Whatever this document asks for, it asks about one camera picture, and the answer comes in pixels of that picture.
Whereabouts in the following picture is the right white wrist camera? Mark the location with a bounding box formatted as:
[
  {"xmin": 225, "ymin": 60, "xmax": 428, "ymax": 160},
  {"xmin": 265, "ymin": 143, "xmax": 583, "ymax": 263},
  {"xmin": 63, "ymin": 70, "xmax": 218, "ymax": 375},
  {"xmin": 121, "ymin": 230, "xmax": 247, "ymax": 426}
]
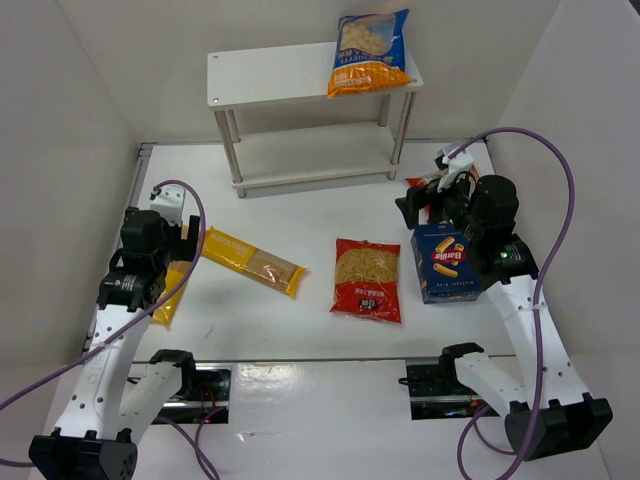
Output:
[{"xmin": 435, "ymin": 141, "xmax": 474, "ymax": 193}]

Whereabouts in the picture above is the white two-tier shelf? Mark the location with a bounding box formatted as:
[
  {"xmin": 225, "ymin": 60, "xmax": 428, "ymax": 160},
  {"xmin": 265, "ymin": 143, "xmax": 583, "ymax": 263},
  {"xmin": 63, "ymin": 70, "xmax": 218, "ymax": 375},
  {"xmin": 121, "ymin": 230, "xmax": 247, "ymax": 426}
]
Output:
[{"xmin": 207, "ymin": 42, "xmax": 423, "ymax": 197}]

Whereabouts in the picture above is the blue Barilla rigatoni box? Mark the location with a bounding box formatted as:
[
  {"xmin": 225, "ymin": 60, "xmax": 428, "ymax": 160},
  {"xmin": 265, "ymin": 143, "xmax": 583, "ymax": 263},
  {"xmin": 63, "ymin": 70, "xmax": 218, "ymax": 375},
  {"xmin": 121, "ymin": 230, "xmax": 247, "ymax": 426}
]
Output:
[{"xmin": 411, "ymin": 223, "xmax": 483, "ymax": 304}]

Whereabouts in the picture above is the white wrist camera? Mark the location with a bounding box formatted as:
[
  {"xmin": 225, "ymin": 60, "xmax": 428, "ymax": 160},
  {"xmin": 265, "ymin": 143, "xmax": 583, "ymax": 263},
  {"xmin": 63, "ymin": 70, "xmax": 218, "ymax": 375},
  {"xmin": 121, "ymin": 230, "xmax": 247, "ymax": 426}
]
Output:
[
  {"xmin": 435, "ymin": 141, "xmax": 474, "ymax": 193},
  {"xmin": 150, "ymin": 185, "xmax": 185, "ymax": 226}
]

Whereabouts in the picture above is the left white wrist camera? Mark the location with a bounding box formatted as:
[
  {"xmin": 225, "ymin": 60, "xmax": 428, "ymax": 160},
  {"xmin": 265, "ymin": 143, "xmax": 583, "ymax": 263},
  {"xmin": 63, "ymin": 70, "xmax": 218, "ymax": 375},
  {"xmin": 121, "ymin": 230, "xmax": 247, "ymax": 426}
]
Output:
[{"xmin": 150, "ymin": 185, "xmax": 185, "ymax": 226}]

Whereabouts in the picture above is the yellow Pastatime spaghetti pack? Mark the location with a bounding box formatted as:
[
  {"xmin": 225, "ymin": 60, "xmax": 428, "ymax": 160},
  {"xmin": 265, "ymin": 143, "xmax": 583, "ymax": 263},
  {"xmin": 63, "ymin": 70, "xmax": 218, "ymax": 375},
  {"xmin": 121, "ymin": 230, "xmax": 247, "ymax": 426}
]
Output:
[{"xmin": 202, "ymin": 228, "xmax": 306, "ymax": 299}]

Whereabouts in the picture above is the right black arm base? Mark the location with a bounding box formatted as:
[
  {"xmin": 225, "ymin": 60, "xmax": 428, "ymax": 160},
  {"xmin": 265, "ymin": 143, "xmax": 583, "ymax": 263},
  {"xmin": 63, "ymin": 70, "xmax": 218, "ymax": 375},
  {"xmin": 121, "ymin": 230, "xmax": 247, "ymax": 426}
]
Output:
[{"xmin": 398, "ymin": 358, "xmax": 481, "ymax": 421}]

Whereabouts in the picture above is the red fusilli bag back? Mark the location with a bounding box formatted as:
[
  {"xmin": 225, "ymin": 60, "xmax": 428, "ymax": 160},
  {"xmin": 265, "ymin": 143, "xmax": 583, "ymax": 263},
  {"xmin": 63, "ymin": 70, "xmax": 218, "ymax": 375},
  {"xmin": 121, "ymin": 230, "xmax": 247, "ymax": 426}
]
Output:
[{"xmin": 405, "ymin": 164, "xmax": 481, "ymax": 224}]

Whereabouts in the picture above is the red fusilli bag front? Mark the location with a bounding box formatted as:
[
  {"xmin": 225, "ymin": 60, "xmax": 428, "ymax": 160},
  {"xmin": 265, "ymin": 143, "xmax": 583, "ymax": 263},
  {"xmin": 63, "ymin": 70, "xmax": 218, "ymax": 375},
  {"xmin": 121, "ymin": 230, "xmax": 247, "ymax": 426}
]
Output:
[{"xmin": 330, "ymin": 238, "xmax": 402, "ymax": 324}]

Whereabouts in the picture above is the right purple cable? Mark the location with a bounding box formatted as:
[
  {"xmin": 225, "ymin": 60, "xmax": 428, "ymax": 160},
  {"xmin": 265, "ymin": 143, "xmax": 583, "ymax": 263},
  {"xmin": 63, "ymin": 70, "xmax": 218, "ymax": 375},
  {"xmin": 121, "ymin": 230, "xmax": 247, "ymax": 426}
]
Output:
[{"xmin": 447, "ymin": 127, "xmax": 577, "ymax": 480}]

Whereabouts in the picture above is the blue orange pasta bag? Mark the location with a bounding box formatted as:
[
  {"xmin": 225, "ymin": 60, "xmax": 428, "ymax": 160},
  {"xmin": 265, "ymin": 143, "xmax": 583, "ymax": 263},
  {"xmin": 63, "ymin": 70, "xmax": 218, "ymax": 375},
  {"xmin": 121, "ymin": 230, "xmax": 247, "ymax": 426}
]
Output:
[{"xmin": 327, "ymin": 9, "xmax": 412, "ymax": 98}]

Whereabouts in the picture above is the yellow spaghetti pack with label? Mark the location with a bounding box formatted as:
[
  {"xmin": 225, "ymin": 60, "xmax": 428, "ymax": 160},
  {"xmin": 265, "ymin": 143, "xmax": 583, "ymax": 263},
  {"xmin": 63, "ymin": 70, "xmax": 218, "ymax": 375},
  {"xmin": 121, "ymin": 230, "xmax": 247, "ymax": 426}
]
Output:
[{"xmin": 149, "ymin": 224, "xmax": 194, "ymax": 329}]

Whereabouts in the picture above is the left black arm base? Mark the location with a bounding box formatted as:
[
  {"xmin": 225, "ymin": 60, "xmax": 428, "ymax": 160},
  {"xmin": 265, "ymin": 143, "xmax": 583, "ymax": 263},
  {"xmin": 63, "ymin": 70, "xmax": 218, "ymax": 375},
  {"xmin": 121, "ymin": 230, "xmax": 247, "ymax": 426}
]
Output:
[{"xmin": 159, "ymin": 363, "xmax": 232, "ymax": 425}]

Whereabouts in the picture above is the purple cable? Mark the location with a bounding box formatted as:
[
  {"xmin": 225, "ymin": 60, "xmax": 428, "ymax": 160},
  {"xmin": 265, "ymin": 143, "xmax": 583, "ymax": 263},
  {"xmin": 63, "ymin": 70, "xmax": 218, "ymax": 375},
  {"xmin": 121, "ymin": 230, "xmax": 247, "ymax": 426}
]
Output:
[
  {"xmin": 0, "ymin": 179, "xmax": 221, "ymax": 480},
  {"xmin": 447, "ymin": 127, "xmax": 577, "ymax": 480}
]

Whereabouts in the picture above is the red fusilli bag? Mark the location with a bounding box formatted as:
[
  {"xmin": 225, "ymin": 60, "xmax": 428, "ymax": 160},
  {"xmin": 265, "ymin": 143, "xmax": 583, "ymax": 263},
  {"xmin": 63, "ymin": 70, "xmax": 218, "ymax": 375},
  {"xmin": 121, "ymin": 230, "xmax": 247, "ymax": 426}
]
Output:
[
  {"xmin": 405, "ymin": 164, "xmax": 481, "ymax": 224},
  {"xmin": 330, "ymin": 238, "xmax": 402, "ymax": 324}
]

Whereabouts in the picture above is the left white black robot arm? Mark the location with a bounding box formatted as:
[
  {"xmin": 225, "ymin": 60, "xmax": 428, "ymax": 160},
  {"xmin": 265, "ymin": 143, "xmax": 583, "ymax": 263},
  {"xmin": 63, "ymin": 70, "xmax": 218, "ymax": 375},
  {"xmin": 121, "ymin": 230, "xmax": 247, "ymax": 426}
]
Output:
[{"xmin": 28, "ymin": 207, "xmax": 204, "ymax": 479}]

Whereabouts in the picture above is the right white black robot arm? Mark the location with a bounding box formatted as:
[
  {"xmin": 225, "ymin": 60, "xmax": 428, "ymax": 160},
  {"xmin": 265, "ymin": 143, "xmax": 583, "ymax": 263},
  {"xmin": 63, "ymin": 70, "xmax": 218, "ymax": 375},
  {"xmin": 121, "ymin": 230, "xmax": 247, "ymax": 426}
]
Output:
[{"xmin": 396, "ymin": 173, "xmax": 613, "ymax": 461}]

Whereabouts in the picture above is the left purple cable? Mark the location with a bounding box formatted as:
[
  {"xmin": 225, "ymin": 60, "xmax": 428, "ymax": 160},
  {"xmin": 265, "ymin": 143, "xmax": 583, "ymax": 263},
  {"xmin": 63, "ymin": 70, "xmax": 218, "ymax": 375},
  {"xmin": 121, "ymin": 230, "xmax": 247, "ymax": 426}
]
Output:
[{"xmin": 0, "ymin": 179, "xmax": 221, "ymax": 480}]

